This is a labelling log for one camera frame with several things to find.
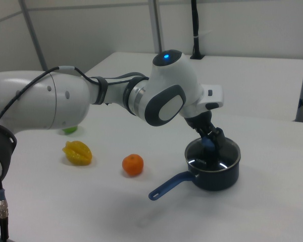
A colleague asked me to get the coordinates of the orange mandarin fruit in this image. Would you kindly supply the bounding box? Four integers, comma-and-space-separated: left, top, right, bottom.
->
122, 153, 144, 176

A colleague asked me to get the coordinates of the black arm cable with connector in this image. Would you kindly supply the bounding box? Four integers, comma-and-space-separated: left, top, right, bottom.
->
0, 66, 147, 240

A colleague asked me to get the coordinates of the dark saucepan with blue handle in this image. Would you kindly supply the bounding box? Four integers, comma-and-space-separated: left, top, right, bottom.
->
148, 138, 241, 192

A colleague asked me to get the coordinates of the glass lid with blue knob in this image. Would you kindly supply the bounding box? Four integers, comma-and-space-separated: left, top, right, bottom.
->
185, 137, 240, 172

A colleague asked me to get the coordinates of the black pole with clamp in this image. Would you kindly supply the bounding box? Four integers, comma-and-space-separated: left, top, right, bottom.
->
190, 0, 206, 60

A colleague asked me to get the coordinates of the green apple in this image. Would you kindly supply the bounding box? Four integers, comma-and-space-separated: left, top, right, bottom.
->
60, 125, 78, 135

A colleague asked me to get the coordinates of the yellow starfruit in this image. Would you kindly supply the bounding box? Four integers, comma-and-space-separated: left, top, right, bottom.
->
62, 140, 93, 166

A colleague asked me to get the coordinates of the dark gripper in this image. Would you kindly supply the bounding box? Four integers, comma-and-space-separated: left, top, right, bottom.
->
185, 109, 226, 152

